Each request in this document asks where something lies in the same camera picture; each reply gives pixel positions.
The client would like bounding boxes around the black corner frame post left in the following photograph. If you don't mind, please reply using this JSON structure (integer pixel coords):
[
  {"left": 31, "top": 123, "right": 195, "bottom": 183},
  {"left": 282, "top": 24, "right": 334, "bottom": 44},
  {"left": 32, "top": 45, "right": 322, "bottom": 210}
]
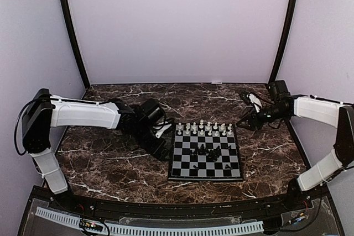
[{"left": 60, "top": 0, "right": 91, "bottom": 90}]

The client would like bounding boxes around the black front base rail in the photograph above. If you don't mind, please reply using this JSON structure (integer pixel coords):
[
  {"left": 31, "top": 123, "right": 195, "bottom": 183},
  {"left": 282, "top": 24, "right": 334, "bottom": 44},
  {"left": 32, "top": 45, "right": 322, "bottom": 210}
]
[{"left": 18, "top": 186, "right": 344, "bottom": 235}]

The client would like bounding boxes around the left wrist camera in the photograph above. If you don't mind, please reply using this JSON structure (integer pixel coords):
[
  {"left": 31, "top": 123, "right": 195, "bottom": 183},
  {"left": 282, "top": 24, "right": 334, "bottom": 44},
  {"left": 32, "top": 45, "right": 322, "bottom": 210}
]
[{"left": 153, "top": 124, "right": 171, "bottom": 138}]

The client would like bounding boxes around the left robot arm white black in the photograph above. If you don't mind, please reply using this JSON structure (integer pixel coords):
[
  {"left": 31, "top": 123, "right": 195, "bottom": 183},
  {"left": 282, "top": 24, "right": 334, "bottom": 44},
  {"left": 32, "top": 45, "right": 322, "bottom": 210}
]
[{"left": 14, "top": 88, "right": 172, "bottom": 212}]

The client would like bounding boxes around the pile of black chess pieces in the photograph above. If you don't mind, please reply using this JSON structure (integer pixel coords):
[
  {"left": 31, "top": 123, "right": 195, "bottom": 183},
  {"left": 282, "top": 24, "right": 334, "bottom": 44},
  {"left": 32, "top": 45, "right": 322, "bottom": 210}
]
[{"left": 189, "top": 144, "right": 237, "bottom": 162}]

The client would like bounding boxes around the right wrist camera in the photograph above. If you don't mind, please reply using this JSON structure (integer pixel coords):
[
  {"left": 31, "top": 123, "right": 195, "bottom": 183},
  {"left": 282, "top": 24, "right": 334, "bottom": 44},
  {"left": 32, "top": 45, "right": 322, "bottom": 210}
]
[{"left": 240, "top": 91, "right": 262, "bottom": 113}]

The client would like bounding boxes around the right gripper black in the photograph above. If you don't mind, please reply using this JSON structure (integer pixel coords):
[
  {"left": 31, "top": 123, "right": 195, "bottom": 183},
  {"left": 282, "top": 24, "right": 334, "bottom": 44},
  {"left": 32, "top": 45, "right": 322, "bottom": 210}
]
[{"left": 236, "top": 103, "right": 288, "bottom": 132}]

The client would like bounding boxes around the black and white chessboard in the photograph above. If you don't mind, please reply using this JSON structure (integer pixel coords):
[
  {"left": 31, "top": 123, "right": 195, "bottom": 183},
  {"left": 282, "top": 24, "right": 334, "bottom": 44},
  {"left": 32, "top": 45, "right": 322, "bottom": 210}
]
[{"left": 168, "top": 120, "right": 244, "bottom": 182}]

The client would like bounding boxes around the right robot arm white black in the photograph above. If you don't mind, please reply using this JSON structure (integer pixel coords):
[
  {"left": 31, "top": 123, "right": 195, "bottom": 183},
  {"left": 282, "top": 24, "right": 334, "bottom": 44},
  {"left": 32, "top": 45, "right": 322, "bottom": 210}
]
[{"left": 236, "top": 80, "right": 353, "bottom": 211}]

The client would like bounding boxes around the white rook corner piece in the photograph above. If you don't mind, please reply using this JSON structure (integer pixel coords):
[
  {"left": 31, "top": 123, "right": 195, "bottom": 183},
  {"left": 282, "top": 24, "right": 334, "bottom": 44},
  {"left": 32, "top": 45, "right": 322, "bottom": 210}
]
[{"left": 177, "top": 123, "right": 183, "bottom": 135}]

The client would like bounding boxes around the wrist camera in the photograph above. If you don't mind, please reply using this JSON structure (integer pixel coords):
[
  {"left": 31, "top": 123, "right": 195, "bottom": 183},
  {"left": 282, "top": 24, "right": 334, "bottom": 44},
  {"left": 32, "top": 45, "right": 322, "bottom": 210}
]
[
  {"left": 240, "top": 91, "right": 262, "bottom": 113},
  {"left": 153, "top": 124, "right": 171, "bottom": 138}
]

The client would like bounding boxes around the white perforated cable duct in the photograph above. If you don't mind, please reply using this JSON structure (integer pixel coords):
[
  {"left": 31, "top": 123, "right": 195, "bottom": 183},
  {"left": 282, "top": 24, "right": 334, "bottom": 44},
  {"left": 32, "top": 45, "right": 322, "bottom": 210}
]
[{"left": 35, "top": 207, "right": 264, "bottom": 235}]

